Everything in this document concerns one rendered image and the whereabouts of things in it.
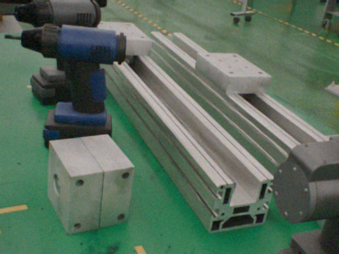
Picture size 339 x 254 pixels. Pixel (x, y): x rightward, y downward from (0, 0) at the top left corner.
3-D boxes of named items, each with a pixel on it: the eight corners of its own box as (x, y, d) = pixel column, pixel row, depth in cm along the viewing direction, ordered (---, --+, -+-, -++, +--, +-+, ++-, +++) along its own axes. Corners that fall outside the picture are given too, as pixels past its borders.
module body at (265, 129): (354, 208, 80) (369, 167, 77) (309, 216, 76) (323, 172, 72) (177, 59, 144) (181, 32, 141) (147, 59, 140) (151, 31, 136)
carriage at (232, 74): (265, 104, 104) (272, 76, 101) (222, 106, 99) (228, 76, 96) (231, 79, 116) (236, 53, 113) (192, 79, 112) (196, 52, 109)
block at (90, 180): (143, 218, 68) (150, 164, 64) (67, 235, 62) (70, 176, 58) (116, 183, 76) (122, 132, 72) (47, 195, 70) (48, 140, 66)
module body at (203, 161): (263, 223, 72) (277, 178, 68) (207, 233, 68) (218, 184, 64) (119, 58, 136) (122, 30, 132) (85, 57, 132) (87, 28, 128)
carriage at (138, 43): (149, 66, 115) (152, 40, 112) (106, 65, 111) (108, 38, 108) (130, 47, 128) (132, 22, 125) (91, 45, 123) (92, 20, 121)
